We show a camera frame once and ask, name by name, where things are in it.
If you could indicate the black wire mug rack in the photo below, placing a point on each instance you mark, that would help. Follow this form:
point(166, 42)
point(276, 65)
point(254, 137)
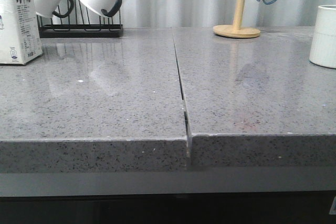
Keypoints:
point(81, 23)

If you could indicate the white blue milk carton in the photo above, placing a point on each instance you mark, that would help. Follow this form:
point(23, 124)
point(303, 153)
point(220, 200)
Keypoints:
point(20, 39)

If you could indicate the wooden mug tree stand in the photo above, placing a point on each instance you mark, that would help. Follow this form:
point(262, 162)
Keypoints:
point(236, 30)

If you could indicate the white HOME ribbed mug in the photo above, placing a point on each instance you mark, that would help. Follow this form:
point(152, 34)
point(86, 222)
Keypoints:
point(322, 51)

